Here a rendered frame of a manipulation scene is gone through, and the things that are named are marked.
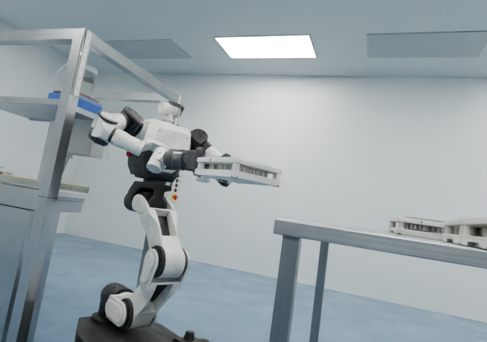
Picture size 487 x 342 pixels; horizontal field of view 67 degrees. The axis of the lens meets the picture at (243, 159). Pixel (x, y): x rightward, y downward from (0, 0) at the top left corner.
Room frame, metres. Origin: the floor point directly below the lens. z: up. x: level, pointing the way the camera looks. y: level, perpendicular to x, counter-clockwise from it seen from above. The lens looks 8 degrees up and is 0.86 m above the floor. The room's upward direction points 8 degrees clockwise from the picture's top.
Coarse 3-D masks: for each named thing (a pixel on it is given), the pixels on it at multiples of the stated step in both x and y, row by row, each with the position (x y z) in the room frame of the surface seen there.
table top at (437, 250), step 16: (288, 224) 0.83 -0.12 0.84; (304, 224) 0.82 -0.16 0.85; (320, 224) 1.00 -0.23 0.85; (320, 240) 0.81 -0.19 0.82; (336, 240) 0.80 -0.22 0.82; (352, 240) 0.79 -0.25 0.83; (368, 240) 0.78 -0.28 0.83; (384, 240) 0.77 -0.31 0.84; (400, 240) 0.76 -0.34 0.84; (416, 240) 0.75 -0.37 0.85; (432, 240) 1.16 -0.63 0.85; (416, 256) 0.75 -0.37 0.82; (432, 256) 0.74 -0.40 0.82; (448, 256) 0.73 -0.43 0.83; (464, 256) 0.72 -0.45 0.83; (480, 256) 0.71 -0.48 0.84
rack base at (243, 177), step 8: (208, 176) 1.45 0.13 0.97; (216, 176) 1.38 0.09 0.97; (224, 176) 1.32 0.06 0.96; (232, 176) 1.28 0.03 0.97; (240, 176) 1.29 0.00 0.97; (248, 176) 1.32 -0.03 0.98; (256, 176) 1.34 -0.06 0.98; (256, 184) 1.50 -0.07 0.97; (264, 184) 1.43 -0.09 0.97; (272, 184) 1.41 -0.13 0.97
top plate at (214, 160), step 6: (204, 162) 1.43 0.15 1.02; (210, 162) 1.40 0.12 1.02; (216, 162) 1.36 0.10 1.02; (222, 162) 1.33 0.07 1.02; (228, 162) 1.31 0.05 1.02; (234, 162) 1.28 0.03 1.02; (240, 162) 1.29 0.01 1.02; (246, 162) 1.31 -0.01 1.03; (252, 162) 1.32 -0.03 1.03; (252, 168) 1.38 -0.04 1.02; (258, 168) 1.35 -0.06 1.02; (264, 168) 1.37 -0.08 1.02; (270, 168) 1.39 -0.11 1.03; (276, 168) 1.41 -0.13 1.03
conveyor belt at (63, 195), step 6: (24, 186) 1.87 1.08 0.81; (30, 186) 1.86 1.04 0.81; (60, 192) 1.89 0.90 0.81; (66, 192) 1.93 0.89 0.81; (72, 192) 1.98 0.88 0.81; (60, 198) 1.89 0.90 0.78; (66, 198) 1.93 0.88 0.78; (72, 198) 1.97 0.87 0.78; (78, 198) 2.01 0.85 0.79; (84, 198) 2.05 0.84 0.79
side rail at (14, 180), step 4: (0, 176) 1.91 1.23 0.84; (4, 176) 1.90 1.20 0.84; (8, 176) 1.89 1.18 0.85; (0, 180) 1.90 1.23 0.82; (4, 180) 1.89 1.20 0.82; (8, 180) 1.89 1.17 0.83; (12, 180) 1.88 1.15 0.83; (16, 180) 1.87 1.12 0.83; (20, 180) 1.86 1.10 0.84; (24, 180) 1.85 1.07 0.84; (28, 180) 1.84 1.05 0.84; (32, 180) 1.83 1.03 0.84; (36, 180) 1.83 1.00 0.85; (24, 184) 1.85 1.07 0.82; (28, 184) 1.84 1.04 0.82; (32, 184) 1.83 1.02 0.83; (36, 184) 1.82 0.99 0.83; (40, 184) 1.82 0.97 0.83
